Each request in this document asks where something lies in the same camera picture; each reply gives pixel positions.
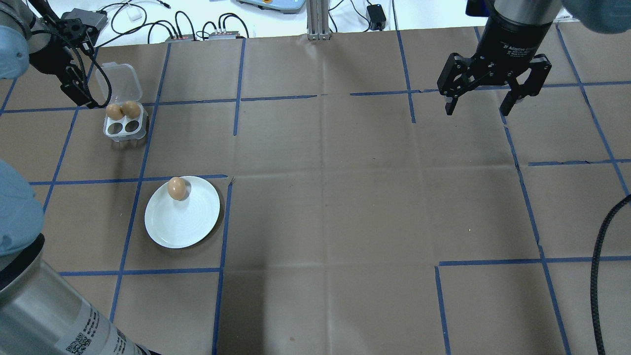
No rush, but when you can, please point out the clear plastic egg carton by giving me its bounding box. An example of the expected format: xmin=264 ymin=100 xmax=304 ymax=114
xmin=94 ymin=62 xmax=149 ymax=143

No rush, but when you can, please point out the white round plate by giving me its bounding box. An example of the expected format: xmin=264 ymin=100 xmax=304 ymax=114
xmin=144 ymin=176 xmax=221 ymax=249

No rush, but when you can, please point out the dark grey docking box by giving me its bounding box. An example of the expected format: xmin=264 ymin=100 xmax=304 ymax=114
xmin=74 ymin=8 xmax=108 ymax=31

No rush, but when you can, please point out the blue grey teach pendant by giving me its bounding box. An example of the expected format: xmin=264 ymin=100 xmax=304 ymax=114
xmin=236 ymin=0 xmax=306 ymax=14

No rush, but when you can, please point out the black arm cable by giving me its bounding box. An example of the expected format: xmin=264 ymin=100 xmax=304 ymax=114
xmin=590 ymin=194 xmax=631 ymax=355
xmin=79 ymin=44 xmax=113 ymax=108

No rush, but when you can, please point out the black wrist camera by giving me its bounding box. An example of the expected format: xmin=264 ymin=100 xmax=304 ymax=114
xmin=53 ymin=17 xmax=97 ymax=52
xmin=466 ymin=0 xmax=491 ymax=18

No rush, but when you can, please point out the aluminium gantry post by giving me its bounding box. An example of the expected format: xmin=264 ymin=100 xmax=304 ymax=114
xmin=307 ymin=0 xmax=330 ymax=41

